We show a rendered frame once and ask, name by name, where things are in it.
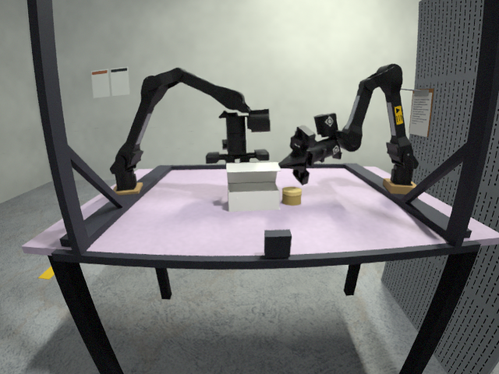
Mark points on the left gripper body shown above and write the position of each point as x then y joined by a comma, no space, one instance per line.
236,144

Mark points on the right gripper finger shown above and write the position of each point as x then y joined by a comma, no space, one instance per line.
299,167
295,157

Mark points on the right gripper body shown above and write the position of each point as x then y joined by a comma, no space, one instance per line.
317,152

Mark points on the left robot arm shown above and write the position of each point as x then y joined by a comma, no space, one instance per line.
152,91

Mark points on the white printed sheet of paper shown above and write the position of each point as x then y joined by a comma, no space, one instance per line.
420,115

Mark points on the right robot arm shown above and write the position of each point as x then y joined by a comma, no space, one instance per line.
399,148

